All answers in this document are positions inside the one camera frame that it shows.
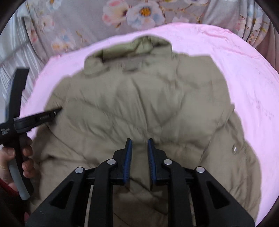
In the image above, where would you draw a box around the khaki puffer jacket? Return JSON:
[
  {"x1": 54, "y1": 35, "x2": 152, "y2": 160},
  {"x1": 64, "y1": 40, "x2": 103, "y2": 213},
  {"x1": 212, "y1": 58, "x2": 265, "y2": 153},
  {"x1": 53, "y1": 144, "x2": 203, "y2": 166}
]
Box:
[{"x1": 30, "y1": 36, "x2": 261, "y2": 226}]

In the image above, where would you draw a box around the person's left hand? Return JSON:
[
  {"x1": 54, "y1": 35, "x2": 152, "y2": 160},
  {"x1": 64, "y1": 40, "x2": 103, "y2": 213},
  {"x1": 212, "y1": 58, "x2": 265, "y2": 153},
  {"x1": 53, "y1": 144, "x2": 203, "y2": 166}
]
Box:
[{"x1": 0, "y1": 135, "x2": 39, "y2": 193}]

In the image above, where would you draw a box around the silver pleated bed skirt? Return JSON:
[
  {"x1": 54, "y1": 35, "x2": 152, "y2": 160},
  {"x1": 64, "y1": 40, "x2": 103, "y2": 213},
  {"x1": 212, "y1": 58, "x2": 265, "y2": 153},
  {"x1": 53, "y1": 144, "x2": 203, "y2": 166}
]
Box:
[{"x1": 1, "y1": 4, "x2": 44, "y2": 122}]

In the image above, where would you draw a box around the grey floral duvet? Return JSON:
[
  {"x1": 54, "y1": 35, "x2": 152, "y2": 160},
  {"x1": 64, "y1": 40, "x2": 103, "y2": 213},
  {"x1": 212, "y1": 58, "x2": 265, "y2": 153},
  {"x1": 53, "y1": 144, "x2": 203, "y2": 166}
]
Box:
[{"x1": 21, "y1": 0, "x2": 272, "y2": 60}]

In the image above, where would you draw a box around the pink bed sheet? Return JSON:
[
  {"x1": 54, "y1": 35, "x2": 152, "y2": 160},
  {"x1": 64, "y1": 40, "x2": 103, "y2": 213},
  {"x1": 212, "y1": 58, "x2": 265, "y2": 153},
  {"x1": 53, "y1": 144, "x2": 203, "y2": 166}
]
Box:
[{"x1": 20, "y1": 23, "x2": 278, "y2": 224}]

